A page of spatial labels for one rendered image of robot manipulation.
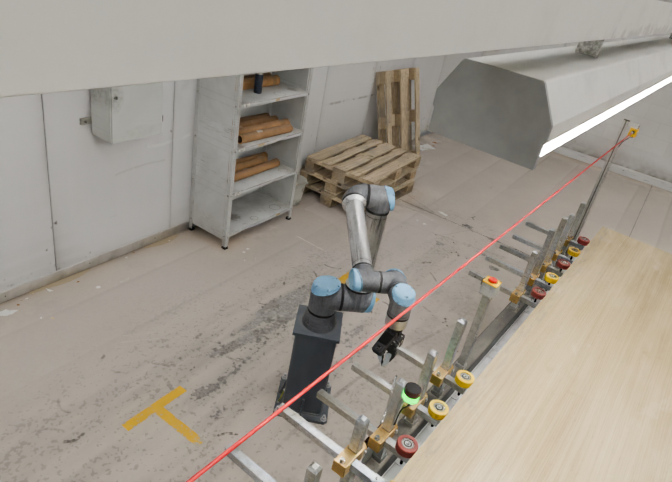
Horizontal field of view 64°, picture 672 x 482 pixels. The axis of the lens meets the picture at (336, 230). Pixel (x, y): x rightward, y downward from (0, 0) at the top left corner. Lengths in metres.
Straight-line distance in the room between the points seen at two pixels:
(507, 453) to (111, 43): 2.18
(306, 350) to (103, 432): 1.14
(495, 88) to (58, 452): 2.94
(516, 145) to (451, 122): 0.07
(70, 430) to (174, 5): 3.16
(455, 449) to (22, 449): 2.12
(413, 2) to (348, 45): 0.05
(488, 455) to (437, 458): 0.21
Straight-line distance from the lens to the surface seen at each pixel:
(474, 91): 0.55
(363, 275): 2.16
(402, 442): 2.13
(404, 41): 0.29
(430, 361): 2.24
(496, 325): 3.26
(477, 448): 2.23
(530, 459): 2.30
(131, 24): 0.17
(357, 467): 1.94
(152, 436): 3.21
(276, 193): 5.30
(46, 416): 3.38
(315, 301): 2.87
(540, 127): 0.54
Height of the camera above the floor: 2.46
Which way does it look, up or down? 28 degrees down
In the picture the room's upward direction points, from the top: 11 degrees clockwise
